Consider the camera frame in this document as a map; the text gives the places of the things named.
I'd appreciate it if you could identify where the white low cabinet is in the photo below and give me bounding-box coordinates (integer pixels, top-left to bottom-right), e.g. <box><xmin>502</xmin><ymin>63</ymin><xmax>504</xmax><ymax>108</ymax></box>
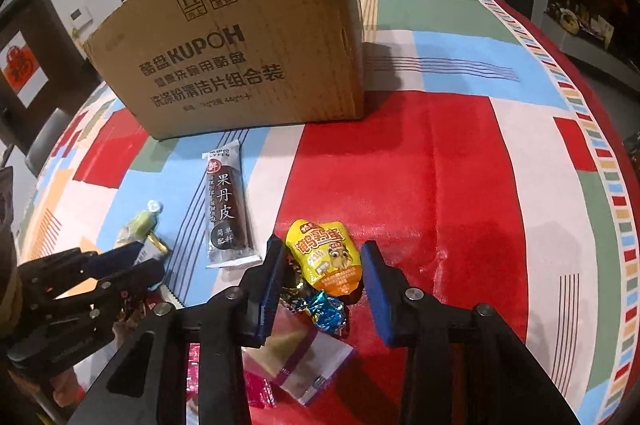
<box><xmin>541</xmin><ymin>14</ymin><xmax>640</xmax><ymax>93</ymax></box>

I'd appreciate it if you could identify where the person's left hand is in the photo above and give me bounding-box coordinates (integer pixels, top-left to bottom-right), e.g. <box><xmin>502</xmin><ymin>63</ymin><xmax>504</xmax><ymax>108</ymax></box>
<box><xmin>50</xmin><ymin>364</ymin><xmax>94</xmax><ymax>408</ymax></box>

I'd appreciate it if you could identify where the brown cardboard box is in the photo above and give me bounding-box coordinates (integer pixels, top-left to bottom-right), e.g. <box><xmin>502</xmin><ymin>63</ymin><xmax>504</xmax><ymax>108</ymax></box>
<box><xmin>85</xmin><ymin>0</ymin><xmax>364</xmax><ymax>140</ymax></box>

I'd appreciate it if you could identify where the grey chair at left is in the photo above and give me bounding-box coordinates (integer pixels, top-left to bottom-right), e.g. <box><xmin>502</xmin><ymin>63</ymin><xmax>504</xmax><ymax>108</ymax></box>
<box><xmin>25</xmin><ymin>109</ymin><xmax>72</xmax><ymax>177</ymax></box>

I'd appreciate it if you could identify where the red foil candy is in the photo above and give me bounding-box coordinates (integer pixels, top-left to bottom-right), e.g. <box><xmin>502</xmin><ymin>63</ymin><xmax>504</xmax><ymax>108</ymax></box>
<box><xmin>112</xmin><ymin>292</ymin><xmax>162</xmax><ymax>337</ymax></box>

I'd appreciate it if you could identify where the red fu character poster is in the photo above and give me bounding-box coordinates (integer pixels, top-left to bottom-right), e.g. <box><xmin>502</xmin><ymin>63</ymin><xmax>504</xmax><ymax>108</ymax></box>
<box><xmin>0</xmin><ymin>32</ymin><xmax>49</xmax><ymax>108</ymax></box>

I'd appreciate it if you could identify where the colourful patchwork tablecloth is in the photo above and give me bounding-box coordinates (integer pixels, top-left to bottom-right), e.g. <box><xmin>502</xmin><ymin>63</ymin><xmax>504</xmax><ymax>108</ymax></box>
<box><xmin>18</xmin><ymin>0</ymin><xmax>639</xmax><ymax>424</ymax></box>

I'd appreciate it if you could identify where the pink snack packet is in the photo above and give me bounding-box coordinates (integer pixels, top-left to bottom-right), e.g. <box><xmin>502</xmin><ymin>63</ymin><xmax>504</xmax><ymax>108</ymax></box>
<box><xmin>186</xmin><ymin>343</ymin><xmax>276</xmax><ymax>424</ymax></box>

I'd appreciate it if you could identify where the yellow snack packet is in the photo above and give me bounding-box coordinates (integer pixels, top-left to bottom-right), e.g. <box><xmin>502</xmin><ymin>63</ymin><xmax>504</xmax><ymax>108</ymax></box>
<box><xmin>285</xmin><ymin>219</ymin><xmax>362</xmax><ymax>297</ymax></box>

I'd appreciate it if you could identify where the dark haw roll snack bar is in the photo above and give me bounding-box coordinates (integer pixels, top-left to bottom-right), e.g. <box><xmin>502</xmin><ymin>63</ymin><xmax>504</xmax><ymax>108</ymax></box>
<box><xmin>204</xmin><ymin>140</ymin><xmax>259</xmax><ymax>268</ymax></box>

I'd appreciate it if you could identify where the clear white pastry packet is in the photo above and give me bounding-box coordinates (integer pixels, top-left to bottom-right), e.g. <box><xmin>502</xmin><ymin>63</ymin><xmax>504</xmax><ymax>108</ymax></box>
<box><xmin>243</xmin><ymin>305</ymin><xmax>354</xmax><ymax>405</ymax></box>

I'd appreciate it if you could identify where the white wall intercom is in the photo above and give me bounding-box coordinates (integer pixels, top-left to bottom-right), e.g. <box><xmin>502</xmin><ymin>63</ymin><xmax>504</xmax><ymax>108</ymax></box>
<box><xmin>70</xmin><ymin>6</ymin><xmax>93</xmax><ymax>31</ymax></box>

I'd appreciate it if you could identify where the green candy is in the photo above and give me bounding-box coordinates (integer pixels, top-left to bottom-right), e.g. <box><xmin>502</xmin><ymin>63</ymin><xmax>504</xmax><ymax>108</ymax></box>
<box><xmin>114</xmin><ymin>200</ymin><xmax>170</xmax><ymax>265</ymax></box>

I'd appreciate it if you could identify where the blue foil candy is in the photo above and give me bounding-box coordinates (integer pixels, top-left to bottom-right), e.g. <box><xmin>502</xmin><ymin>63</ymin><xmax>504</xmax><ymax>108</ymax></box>
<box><xmin>280</xmin><ymin>255</ymin><xmax>348</xmax><ymax>337</ymax></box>

